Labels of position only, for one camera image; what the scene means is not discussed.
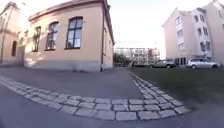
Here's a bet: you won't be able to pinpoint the pale building with arched windows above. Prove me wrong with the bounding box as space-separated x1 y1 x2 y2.
0 0 116 73

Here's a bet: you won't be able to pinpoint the dark grass lawn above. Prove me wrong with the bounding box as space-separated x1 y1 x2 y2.
129 67 224 113

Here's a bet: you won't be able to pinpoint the curved cobblestone strip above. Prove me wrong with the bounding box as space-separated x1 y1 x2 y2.
0 73 191 122

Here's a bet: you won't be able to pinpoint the grey asphalt road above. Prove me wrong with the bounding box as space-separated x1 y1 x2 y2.
0 66 224 128

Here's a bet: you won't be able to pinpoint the tall pale apartment building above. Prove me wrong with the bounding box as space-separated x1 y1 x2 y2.
162 0 224 67

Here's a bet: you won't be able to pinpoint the silver car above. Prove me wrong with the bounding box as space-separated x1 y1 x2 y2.
185 57 221 70

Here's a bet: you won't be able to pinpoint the dark distant trees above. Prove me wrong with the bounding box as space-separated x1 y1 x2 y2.
113 53 133 68

